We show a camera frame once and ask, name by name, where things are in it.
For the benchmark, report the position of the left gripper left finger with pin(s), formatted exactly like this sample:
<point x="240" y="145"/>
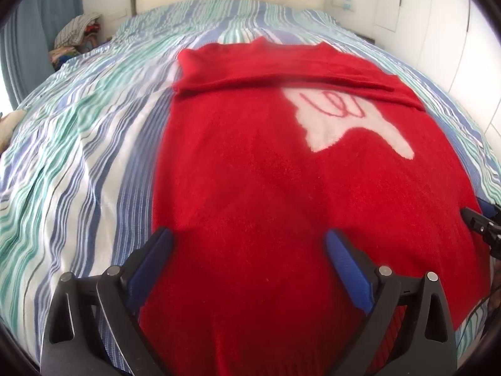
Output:
<point x="72" y="344"/>

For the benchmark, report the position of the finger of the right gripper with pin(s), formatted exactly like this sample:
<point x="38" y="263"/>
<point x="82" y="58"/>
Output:
<point x="487" y="228"/>
<point x="489" y="210"/>

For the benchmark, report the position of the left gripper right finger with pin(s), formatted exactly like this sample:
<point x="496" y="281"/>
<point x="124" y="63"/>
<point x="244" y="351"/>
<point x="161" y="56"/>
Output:
<point x="424" y="343"/>

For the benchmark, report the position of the red sweater with white bunny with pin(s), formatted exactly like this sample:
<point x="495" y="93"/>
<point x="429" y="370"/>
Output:
<point x="267" y="147"/>

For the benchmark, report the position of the pile of clothes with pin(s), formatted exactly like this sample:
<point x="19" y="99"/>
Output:
<point x="79" y="36"/>

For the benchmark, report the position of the blue green striped bedspread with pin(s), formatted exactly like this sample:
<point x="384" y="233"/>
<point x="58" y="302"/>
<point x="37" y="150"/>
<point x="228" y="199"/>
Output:
<point x="76" y="179"/>

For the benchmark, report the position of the white wardrobe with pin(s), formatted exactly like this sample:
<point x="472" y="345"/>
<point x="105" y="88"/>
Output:
<point x="452" y="43"/>

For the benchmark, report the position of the patterned cushion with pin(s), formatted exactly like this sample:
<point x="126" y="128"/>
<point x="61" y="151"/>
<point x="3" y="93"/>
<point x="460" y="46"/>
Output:
<point x="7" y="126"/>

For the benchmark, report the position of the teal curtain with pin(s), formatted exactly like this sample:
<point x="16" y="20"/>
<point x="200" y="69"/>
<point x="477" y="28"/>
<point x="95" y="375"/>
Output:
<point x="26" y="39"/>

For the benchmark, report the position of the wall socket with blue plugs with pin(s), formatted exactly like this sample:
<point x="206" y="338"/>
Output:
<point x="347" y="5"/>

